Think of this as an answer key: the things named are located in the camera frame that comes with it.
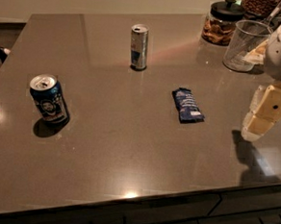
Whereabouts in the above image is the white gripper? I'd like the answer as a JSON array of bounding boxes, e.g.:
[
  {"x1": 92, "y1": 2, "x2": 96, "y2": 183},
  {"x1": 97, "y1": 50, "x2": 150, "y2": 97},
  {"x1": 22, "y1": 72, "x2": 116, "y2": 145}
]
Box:
[{"x1": 242, "y1": 25, "x2": 281, "y2": 142}]

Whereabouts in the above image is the blue rxbar blueberry wrapper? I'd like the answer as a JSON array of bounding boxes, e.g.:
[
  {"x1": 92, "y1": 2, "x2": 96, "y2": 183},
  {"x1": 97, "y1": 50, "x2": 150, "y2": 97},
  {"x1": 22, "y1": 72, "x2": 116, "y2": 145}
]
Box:
[{"x1": 171, "y1": 87, "x2": 205, "y2": 124}]

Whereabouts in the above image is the silver red bull can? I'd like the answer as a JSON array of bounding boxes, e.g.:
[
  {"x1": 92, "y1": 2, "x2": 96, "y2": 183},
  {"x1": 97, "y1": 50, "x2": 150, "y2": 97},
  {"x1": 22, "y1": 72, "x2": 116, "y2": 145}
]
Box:
[{"x1": 130, "y1": 24, "x2": 149, "y2": 71}]

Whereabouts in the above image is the blue pepsi can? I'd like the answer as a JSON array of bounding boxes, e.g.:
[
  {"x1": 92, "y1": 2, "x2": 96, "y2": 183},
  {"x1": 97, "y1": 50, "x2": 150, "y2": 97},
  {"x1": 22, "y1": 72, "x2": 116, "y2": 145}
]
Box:
[{"x1": 30, "y1": 74, "x2": 70, "y2": 125}]

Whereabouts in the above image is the clear plastic measuring cup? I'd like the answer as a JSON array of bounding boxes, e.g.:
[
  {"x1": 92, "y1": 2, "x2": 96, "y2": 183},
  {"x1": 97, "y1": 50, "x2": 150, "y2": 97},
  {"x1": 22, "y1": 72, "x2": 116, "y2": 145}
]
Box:
[{"x1": 223, "y1": 20, "x2": 272, "y2": 73}]

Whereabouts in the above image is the metal utensil in cup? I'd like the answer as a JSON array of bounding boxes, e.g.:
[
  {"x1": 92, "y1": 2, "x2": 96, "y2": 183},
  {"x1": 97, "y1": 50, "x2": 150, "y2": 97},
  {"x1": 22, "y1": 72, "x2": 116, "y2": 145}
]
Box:
[{"x1": 247, "y1": 2, "x2": 281, "y2": 29}]

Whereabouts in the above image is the glass jar of nuts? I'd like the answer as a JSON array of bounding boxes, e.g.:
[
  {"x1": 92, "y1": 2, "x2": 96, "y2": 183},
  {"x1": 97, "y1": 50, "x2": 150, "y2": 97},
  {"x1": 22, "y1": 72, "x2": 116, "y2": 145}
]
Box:
[{"x1": 241, "y1": 0, "x2": 281, "y2": 17}]

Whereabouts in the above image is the glass jar with black lid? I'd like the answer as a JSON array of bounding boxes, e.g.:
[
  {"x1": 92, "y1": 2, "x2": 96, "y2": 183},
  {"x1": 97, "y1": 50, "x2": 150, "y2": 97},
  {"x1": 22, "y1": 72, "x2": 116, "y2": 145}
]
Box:
[{"x1": 201, "y1": 0, "x2": 245, "y2": 46}]

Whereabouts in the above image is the dark object at table edge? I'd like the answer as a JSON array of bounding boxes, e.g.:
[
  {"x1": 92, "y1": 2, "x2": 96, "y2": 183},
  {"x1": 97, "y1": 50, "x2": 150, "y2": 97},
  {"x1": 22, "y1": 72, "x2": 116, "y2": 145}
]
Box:
[{"x1": 0, "y1": 47, "x2": 11, "y2": 62}]

